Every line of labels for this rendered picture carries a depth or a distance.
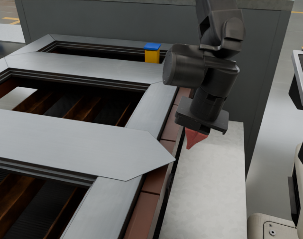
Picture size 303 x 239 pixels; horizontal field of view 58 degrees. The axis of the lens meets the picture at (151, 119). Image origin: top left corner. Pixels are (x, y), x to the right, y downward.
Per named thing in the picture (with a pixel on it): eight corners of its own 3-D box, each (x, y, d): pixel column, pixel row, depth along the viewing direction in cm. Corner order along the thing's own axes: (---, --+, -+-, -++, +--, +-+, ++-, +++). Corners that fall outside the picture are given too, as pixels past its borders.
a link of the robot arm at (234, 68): (247, 70, 46) (235, 55, 50) (208, 64, 44) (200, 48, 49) (230, 104, 50) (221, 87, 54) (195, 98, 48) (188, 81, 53)
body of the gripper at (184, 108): (224, 137, 52) (240, 106, 48) (173, 119, 53) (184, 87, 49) (225, 118, 57) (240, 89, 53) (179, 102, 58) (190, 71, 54)
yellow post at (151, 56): (145, 92, 123) (144, 50, 113) (148, 87, 127) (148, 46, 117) (156, 93, 122) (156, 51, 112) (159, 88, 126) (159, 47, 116)
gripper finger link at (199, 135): (196, 161, 57) (212, 128, 52) (163, 149, 58) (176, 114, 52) (200, 142, 63) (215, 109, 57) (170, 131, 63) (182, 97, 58)
